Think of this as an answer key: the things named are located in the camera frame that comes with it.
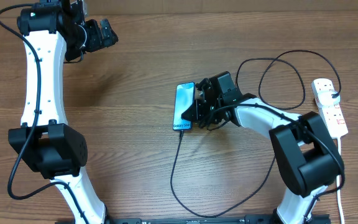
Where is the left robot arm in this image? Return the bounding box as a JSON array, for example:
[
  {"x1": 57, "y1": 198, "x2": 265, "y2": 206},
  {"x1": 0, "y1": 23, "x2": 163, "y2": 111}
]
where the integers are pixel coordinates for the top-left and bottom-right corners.
[{"x1": 8, "y1": 0, "x2": 118, "y2": 223}]

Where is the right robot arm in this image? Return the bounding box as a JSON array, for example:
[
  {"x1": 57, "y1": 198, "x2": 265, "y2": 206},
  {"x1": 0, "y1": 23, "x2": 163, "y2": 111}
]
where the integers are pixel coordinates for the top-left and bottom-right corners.
[{"x1": 173, "y1": 72, "x2": 344, "y2": 223}]

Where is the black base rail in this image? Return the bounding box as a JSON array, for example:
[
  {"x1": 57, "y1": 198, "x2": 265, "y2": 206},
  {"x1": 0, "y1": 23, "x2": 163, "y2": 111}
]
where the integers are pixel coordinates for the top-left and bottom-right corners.
[{"x1": 54, "y1": 213, "x2": 332, "y2": 224}]

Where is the white power strip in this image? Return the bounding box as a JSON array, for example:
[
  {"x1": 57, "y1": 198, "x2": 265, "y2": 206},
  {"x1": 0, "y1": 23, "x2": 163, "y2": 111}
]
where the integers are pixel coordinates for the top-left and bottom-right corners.
[{"x1": 311, "y1": 78, "x2": 348, "y2": 139}]

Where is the white charger adapter plug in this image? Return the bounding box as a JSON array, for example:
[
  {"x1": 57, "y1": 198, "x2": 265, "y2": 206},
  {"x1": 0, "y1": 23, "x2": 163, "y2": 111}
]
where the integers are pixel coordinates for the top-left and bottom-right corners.
[{"x1": 315, "y1": 91, "x2": 341, "y2": 108}]

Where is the Samsung Galaxy smartphone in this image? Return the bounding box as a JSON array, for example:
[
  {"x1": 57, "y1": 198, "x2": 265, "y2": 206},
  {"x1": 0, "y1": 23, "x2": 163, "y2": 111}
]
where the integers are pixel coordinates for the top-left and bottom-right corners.
[{"x1": 173, "y1": 82, "x2": 195, "y2": 131}]

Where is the white power strip cord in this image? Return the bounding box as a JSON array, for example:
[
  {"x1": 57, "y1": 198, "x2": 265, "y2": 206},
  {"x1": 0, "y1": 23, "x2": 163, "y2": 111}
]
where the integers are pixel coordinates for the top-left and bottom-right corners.
[{"x1": 336, "y1": 137, "x2": 346, "y2": 224}]

